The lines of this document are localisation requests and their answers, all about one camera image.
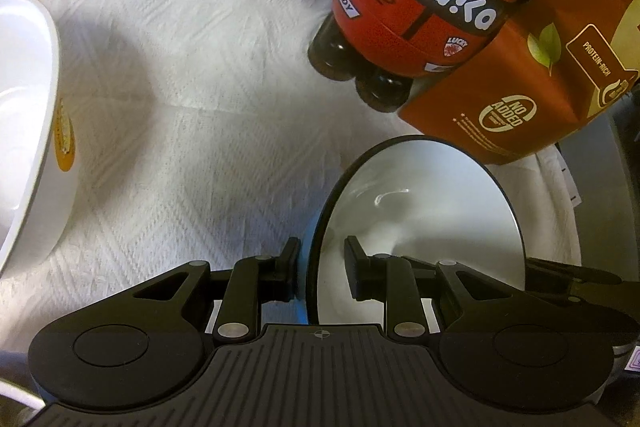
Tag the white textured tablecloth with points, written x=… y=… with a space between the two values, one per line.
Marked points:
x=202 y=133

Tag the stainless steel bowl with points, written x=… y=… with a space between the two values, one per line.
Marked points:
x=609 y=304

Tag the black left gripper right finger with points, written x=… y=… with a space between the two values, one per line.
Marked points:
x=419 y=298

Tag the blue rimmed white plate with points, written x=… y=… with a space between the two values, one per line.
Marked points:
x=410 y=196

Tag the brown food box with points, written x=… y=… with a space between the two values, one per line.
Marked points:
x=552 y=68

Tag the white bowl with gold emblem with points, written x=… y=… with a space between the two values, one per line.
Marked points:
x=39 y=156

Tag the grey appliance at table edge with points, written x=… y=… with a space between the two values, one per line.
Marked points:
x=602 y=169

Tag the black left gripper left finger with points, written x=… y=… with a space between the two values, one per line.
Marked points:
x=194 y=288

